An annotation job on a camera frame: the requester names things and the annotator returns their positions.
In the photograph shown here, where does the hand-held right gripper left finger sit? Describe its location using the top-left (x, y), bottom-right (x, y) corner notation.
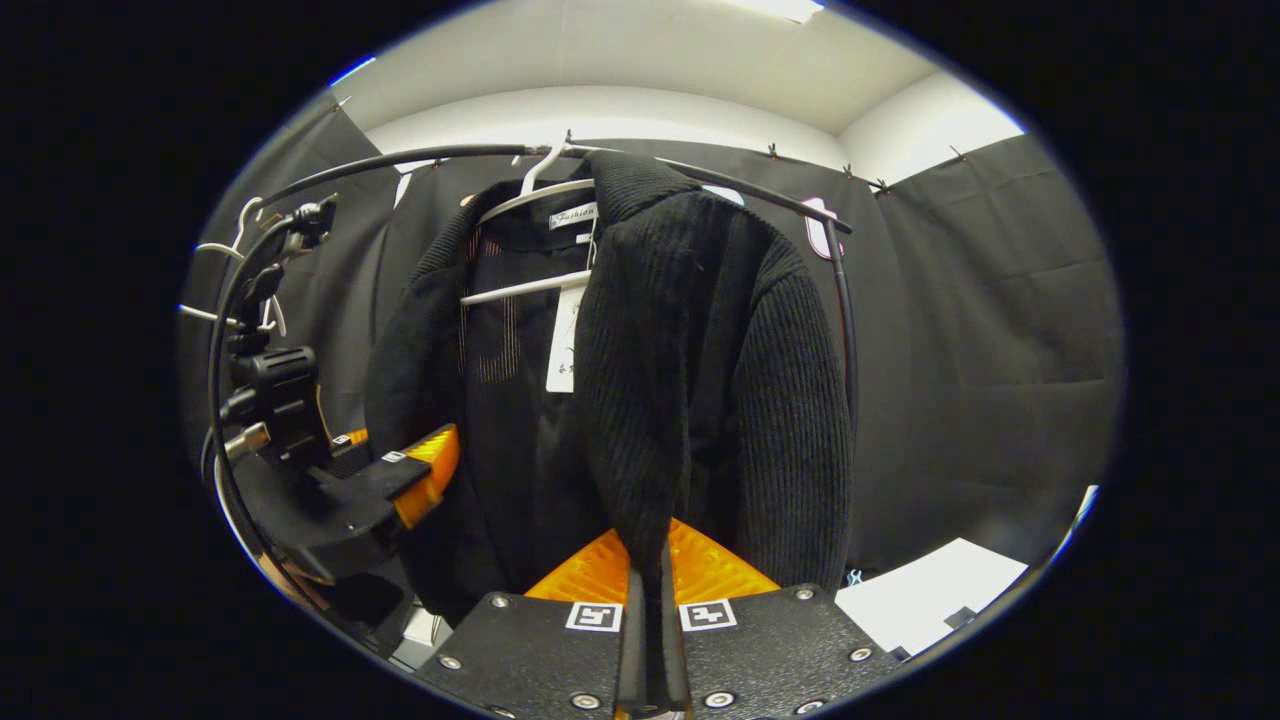
top-left (415, 528), bottom-right (651, 719)

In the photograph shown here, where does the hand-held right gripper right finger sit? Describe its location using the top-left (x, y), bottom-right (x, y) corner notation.
top-left (660, 518), bottom-right (901, 719)

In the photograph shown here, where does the black knit jacket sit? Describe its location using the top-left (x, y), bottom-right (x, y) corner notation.
top-left (365, 150), bottom-right (856, 713)

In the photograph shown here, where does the white clothes hanger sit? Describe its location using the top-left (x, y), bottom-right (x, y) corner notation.
top-left (178, 197), bottom-right (291, 336)
top-left (460, 140), bottom-right (601, 306)

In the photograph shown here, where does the white board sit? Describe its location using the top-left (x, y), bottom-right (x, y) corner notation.
top-left (835, 538), bottom-right (1031, 656)

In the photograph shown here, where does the black backdrop cloth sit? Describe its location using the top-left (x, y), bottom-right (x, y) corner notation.
top-left (180, 95), bottom-right (1126, 601)

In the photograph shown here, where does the long ceiling light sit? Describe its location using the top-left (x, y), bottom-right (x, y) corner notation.
top-left (735, 0), bottom-right (826, 23)

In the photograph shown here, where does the black camera cable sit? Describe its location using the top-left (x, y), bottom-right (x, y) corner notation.
top-left (205, 195), bottom-right (339, 601)

